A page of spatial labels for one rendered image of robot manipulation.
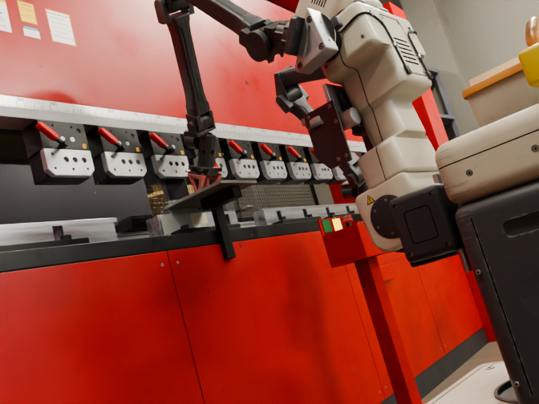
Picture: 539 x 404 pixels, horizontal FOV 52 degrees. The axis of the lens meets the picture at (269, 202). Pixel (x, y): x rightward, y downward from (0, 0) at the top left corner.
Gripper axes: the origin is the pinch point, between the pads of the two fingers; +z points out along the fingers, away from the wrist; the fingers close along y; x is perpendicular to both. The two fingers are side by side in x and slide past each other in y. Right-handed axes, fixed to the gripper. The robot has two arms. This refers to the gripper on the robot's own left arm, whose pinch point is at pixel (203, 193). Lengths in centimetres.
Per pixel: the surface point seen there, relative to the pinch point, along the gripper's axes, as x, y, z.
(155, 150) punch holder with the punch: -14.1, 10.0, -12.8
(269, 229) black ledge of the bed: 10.6, -24.9, 12.5
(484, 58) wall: -40, -404, -109
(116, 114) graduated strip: -19.5, 22.3, -23.4
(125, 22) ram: -37, 8, -56
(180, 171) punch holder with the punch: -10.5, 1.4, -6.2
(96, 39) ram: -32, 23, -47
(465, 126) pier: -41, -385, -45
